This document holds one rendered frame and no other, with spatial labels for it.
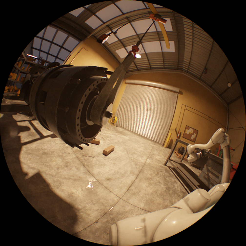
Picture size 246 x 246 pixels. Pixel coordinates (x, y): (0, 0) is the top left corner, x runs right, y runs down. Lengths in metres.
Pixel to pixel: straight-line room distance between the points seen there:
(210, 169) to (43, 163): 2.44
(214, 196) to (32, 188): 1.42
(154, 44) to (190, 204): 6.60
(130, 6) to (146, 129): 8.49
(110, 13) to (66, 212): 6.80
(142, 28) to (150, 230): 6.17
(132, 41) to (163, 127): 6.79
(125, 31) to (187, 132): 8.12
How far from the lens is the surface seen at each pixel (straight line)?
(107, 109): 0.38
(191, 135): 6.12
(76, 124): 0.30
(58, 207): 0.90
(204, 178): 1.68
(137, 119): 5.81
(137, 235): 0.17
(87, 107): 0.38
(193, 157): 1.30
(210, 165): 1.64
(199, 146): 1.19
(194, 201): 0.27
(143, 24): 5.96
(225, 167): 0.97
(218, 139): 1.00
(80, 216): 0.87
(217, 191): 0.73
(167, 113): 5.68
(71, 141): 0.43
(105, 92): 0.39
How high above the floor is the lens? 0.86
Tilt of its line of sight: 4 degrees down
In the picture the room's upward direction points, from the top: 20 degrees clockwise
